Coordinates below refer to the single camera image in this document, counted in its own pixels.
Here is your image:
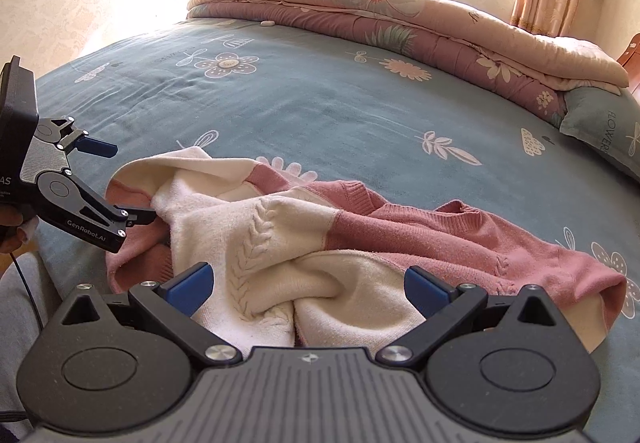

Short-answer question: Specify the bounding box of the pink and cream sweater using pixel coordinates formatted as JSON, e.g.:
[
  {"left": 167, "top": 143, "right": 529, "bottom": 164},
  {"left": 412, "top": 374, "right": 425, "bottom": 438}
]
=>
[{"left": 105, "top": 147, "right": 627, "bottom": 352}]

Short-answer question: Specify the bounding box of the person's left hand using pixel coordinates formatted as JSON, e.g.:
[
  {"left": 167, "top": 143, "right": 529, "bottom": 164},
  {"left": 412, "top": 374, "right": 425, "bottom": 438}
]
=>
[{"left": 0, "top": 204, "right": 38, "bottom": 255}]

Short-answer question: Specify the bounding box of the blue floral bed sheet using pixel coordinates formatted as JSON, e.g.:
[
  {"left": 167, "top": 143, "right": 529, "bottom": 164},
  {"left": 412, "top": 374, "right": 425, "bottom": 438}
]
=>
[{"left": 38, "top": 19, "right": 639, "bottom": 442}]

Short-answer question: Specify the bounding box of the grey-green flower pillow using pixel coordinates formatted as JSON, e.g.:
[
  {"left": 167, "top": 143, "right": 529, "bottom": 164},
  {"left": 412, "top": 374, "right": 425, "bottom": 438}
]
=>
[{"left": 560, "top": 88, "right": 639, "bottom": 181}]

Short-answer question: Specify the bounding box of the folded pink floral quilt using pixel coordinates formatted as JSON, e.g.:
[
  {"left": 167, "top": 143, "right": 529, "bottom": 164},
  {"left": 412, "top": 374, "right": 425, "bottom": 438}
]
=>
[{"left": 186, "top": 0, "right": 629, "bottom": 124}]

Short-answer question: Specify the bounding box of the wooden headboard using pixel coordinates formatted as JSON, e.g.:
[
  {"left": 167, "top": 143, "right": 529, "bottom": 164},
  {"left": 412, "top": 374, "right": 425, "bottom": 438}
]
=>
[{"left": 618, "top": 33, "right": 640, "bottom": 99}]

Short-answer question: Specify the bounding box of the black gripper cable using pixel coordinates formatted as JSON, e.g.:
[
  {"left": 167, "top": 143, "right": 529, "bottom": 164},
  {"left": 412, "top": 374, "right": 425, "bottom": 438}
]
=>
[{"left": 0, "top": 249, "right": 47, "bottom": 424}]

